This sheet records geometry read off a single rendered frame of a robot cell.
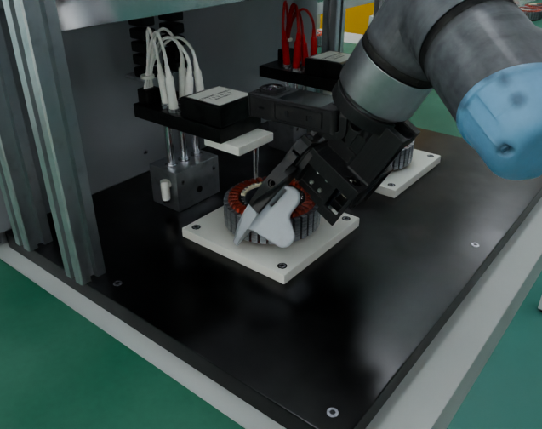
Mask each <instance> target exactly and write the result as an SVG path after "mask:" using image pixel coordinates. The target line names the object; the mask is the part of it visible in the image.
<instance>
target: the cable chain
mask: <svg viewBox="0 0 542 429"><path fill-rule="evenodd" d="M158 19H159V20H166V21H165V22H161V23H159V29H160V28H161V27H165V28H168V29H169V30H170V31H171V32H172V33H173V34H174V35H175V36H181V35H177V34H180V33H183V32H184V24H183V23H179V22H175V21H178V20H183V12H178V13H172V14H163V15H158ZM128 23H129V24H130V25H131V26H137V27H132V28H130V29H129V33H130V37H131V38H134V39H139V40H136V41H132V42H131V47H132V51H134V52H139V53H138V54H133V61H134V64H137V65H140V66H136V67H135V68H134V72H132V73H129V74H125V77H128V78H132V79H135V80H139V81H142V82H144V81H145V80H143V79H140V75H141V74H144V73H145V71H146V28H147V27H146V26H154V25H155V22H154V16H152V17H147V18H142V19H137V20H129V21H128ZM161 32H162V33H167V32H166V31H161ZM166 36H170V35H169V34H165V35H161V38H163V37H166ZM181 37H183V38H185V37H184V36H181ZM166 46H168V47H164V48H165V51H166V55H167V58H169V59H168V65H169V68H170V71H171V74H173V75H174V74H177V73H179V67H180V52H179V49H178V47H177V45H176V43H175V42H174V41H170V42H169V43H167V44H166ZM152 73H153V74H155V78H154V79H152V80H156V77H157V74H158V72H157V66H153V72H152Z"/></svg>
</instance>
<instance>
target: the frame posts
mask: <svg viewBox="0 0 542 429"><path fill-rule="evenodd" d="M3 6H4V11H5V14H6V18H7V22H8V26H9V33H10V36H11V40H12V44H13V48H14V54H15V59H16V62H17V66H18V70H19V74H20V80H21V84H22V88H23V92H24V96H25V99H26V106H27V110H28V113H29V118H30V121H31V128H32V132H33V135H34V140H35V143H36V147H37V154H38V157H39V162H40V165H41V169H42V172H43V179H44V183H45V187H46V191H47V194H48V201H49V205H50V209H51V213H52V216H53V221H54V227H55V230H56V235H57V238H58V242H59V246H60V252H61V257H62V260H63V264H64V268H65V272H66V275H67V276H68V277H69V278H75V279H76V282H77V283H79V284H80V285H84V284H86V283H88V282H90V281H91V277H90V276H92V275H95V276H96V277H99V276H101V275H103V274H105V273H106V269H105V263H104V259H103V254H102V249H101V245H100V236H99V232H98V227H97V222H96V218H95V212H94V204H93V199H92V195H91V190H90V185H89V180H88V172H87V167H86V163H85V158H84V153H83V144H82V140H81V135H80V130H79V126H78V121H77V113H76V107H75V103H74V99H73V93H72V89H71V80H70V76H69V71H68V66H67V62H66V53H65V49H64V44H63V39H62V34H61V29H60V21H59V16H58V12H57V7H56V2H55V0H3ZM345 7H346V0H323V17H322V52H325V51H328V50H332V51H337V52H342V53H343V46H344V33H345ZM0 187H1V191H2V194H3V199H4V202H5V206H6V209H7V212H8V215H9V221H10V224H11V227H12V230H13V234H14V239H15V242H16V243H17V244H18V245H19V246H22V245H23V246H24V249H26V250H27V251H32V250H34V249H37V248H38V246H37V245H38V244H39V243H43V244H47V243H50V242H53V238H52V235H51V231H50V227H49V223H48V217H47V213H46V209H45V206H44V202H43V195H42V192H41V188H40V185H39V181H38V177H37V171H36V167H35V163H34V159H33V156H32V152H31V145H30V141H29V138H28V134H27V131H26V124H25V120H24V117H23V113H22V109H21V105H20V99H19V95H18V91H17V88H16V84H15V80H14V74H13V70H12V66H11V63H10V58H9V52H8V49H7V44H6V41H5V37H4V34H3V27H2V23H1V20H0Z"/></svg>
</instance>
